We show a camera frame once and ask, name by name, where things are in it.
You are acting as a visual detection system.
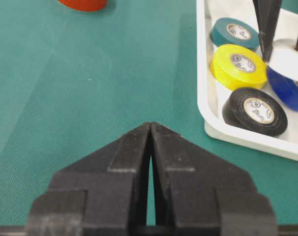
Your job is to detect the yellow tape roll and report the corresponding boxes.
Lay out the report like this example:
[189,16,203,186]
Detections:
[210,44,268,90]

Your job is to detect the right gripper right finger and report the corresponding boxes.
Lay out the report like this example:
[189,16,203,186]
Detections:
[151,122,278,236]

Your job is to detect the red tape roll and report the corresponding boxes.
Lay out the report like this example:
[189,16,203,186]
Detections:
[59,0,107,12]

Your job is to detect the blue tape roll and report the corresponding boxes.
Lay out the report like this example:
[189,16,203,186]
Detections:
[266,66,298,112]

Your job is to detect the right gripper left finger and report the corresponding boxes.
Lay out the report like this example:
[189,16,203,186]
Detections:
[26,122,150,236]

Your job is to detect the green tape roll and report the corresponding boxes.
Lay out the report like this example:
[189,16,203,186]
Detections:
[210,17,260,51]

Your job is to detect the black tape roll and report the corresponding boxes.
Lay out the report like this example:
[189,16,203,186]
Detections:
[222,87,288,137]

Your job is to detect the green table cloth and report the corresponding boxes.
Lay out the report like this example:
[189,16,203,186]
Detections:
[0,0,298,225]

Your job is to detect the white tape roll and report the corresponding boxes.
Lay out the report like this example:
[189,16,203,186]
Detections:
[266,8,298,86]

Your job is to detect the white plastic case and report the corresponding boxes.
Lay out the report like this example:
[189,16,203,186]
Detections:
[196,0,298,161]

